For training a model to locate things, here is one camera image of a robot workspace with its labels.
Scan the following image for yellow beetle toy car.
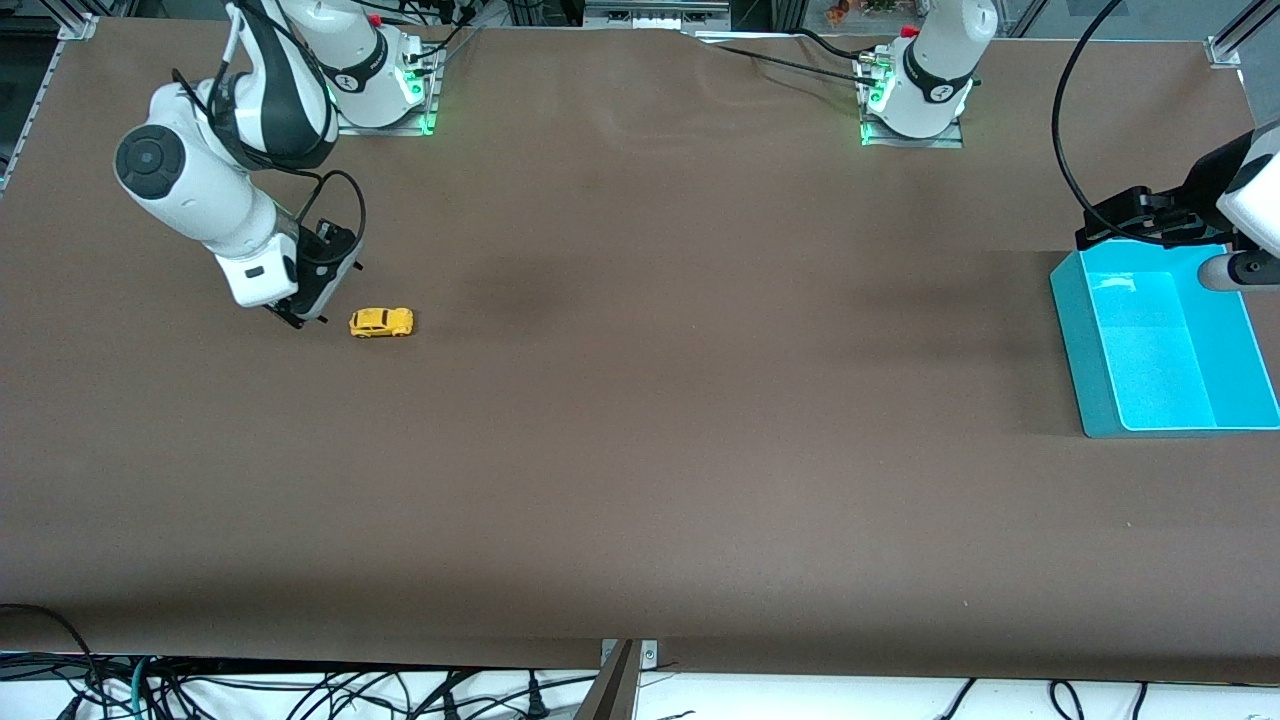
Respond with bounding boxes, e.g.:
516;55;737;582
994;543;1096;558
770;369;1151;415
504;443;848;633
348;307;415;340

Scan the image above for teal plastic bin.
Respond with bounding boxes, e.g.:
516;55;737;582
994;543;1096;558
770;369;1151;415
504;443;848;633
1049;240;1280;439

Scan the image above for brown table cover sheet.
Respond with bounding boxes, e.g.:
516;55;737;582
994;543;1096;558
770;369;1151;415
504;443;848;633
0;20;1280;686

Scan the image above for dark metal beam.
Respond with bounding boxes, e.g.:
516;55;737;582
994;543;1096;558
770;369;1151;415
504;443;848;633
573;640;643;720

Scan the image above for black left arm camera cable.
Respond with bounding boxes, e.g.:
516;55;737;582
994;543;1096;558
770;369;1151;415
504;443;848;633
1052;0;1236;248

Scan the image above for aluminium frame profile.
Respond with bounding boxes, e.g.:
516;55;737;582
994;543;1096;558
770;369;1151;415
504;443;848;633
1205;0;1280;69

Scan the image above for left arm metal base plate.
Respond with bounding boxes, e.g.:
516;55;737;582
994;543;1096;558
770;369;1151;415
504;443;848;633
860;120;964;149

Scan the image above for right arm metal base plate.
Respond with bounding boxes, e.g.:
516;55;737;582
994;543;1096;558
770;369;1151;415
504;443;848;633
336;108;439;136

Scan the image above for black right arm base cables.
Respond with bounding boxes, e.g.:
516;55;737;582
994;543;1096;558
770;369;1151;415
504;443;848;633
395;0;483;76

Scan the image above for aluminium table edge rail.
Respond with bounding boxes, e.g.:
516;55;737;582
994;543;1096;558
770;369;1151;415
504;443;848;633
0;10;101;196

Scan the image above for black left arm base cable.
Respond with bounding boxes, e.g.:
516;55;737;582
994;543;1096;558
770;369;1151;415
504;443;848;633
690;28;886;91

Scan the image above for tangle of black cables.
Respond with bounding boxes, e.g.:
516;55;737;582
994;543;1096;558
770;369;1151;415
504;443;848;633
60;655;601;720

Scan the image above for black looping floor cable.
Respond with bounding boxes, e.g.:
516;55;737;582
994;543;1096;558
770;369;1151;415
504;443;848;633
0;603;101;720

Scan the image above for grey metal frame box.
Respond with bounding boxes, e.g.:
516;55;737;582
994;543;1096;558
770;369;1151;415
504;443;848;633
585;0;731;29

